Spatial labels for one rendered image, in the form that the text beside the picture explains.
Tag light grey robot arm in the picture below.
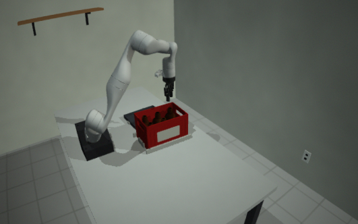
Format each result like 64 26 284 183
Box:
85 30 177 143

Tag red crate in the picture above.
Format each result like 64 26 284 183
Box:
136 102 188 149

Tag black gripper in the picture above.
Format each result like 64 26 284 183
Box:
162 77 175 102

